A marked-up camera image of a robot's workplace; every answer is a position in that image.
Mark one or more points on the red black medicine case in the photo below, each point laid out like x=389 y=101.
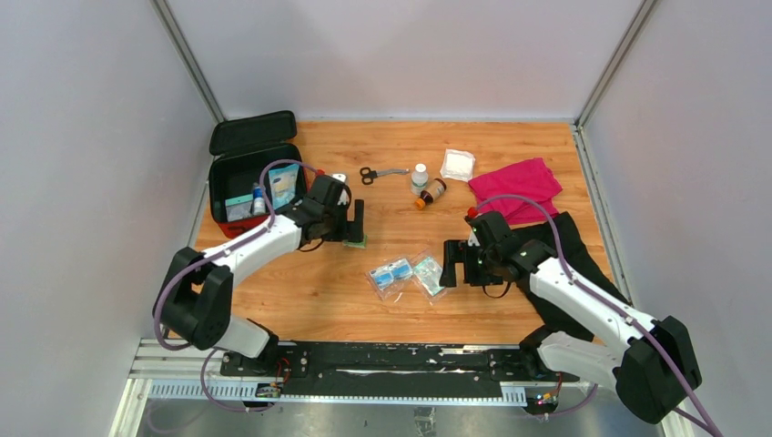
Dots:
x=241 y=148

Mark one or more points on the teal topped blister bag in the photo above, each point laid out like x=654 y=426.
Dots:
x=238 y=208

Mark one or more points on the black cloth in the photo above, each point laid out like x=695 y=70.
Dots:
x=579 y=258

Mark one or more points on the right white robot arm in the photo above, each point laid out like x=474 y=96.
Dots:
x=649 y=363

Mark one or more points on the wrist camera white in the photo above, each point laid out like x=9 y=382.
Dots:
x=340 y=177
x=473 y=232

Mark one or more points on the green small packet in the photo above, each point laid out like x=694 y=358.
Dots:
x=356 y=244

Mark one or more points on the brown syrup bottle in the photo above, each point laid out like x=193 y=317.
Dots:
x=435 y=189

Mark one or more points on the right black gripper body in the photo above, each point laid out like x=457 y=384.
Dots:
x=482 y=267

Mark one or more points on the white pill bottle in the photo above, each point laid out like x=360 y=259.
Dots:
x=419 y=179

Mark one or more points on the black handled scissors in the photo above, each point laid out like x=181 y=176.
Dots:
x=368 y=175

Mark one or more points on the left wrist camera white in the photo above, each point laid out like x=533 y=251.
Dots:
x=340 y=177

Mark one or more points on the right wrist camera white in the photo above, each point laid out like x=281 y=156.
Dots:
x=473 y=232

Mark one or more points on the teal bandage plastic bag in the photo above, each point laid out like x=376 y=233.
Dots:
x=426 y=273

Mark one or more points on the alcohol wipes plastic bag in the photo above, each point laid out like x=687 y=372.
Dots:
x=390 y=277

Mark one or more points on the white blue small bottle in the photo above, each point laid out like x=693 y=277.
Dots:
x=258 y=203

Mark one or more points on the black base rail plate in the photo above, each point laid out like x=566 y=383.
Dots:
x=403 y=371

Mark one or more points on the pink cloth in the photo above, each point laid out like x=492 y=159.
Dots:
x=530 y=178

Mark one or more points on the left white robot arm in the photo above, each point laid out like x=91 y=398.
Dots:
x=195 y=300

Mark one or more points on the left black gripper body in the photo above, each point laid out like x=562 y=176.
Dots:
x=337 y=226

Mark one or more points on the white gauze pack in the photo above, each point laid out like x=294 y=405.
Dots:
x=457 y=165

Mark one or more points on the blue plaster pack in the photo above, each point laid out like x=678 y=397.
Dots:
x=283 y=184

